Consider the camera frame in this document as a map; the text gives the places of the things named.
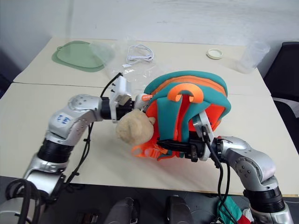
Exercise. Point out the cream round lid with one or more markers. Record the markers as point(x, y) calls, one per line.
point(214, 53)

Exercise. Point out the green silicone mat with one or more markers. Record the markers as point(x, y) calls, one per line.
point(74, 57)

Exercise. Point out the orange and teal backpack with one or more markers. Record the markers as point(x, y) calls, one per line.
point(194, 93)

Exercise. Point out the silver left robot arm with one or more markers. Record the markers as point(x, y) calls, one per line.
point(70, 121)

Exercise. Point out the black chair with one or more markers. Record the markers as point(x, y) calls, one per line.
point(285, 79)

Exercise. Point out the green and red cloth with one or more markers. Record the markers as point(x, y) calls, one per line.
point(236, 212)

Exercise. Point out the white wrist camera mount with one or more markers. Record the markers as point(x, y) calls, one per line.
point(120, 87)
point(205, 123)

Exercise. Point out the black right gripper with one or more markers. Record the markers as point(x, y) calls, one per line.
point(195, 148)

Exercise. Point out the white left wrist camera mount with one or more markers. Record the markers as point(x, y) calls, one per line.
point(120, 87)

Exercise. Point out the clear plastic bag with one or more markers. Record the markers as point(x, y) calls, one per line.
point(121, 70)

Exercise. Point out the dark rounded shape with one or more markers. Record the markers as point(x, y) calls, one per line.
point(121, 211)

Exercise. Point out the clear plastic cup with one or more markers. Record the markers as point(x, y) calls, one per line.
point(253, 56)

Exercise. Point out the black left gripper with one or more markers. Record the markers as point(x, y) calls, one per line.
point(126, 107)

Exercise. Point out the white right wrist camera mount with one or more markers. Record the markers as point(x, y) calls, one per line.
point(205, 123)

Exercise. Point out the beige plush toy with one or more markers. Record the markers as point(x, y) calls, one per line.
point(134, 128)

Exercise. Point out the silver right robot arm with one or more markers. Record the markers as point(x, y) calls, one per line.
point(252, 161)

